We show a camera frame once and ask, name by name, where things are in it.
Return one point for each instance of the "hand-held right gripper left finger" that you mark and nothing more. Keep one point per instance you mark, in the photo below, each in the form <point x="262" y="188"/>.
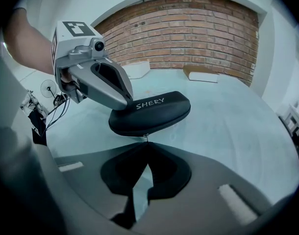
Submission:
<point x="90" y="175"/>

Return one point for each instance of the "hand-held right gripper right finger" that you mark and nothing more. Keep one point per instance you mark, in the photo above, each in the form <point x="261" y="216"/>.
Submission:
<point x="201" y="192"/>

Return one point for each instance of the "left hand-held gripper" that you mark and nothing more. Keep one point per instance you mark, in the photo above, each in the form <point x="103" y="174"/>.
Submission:
<point x="71" y="45"/>

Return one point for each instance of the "black glasses case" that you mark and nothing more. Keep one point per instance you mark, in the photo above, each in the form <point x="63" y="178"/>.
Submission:
<point x="149" y="116"/>

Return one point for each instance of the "person's left forearm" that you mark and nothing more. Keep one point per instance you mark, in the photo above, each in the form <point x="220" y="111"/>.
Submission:
<point x="29" y="45"/>

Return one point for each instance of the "person's left hand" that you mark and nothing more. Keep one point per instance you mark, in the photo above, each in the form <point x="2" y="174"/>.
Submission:
<point x="66" y="76"/>

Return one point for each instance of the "white rectangular box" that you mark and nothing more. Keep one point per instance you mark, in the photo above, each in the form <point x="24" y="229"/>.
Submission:
<point x="138" y="70"/>

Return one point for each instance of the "small round fan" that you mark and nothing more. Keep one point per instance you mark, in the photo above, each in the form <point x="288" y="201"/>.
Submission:
<point x="48" y="88"/>

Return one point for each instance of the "brown book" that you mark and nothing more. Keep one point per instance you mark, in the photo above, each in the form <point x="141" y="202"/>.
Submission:
<point x="201" y="73"/>

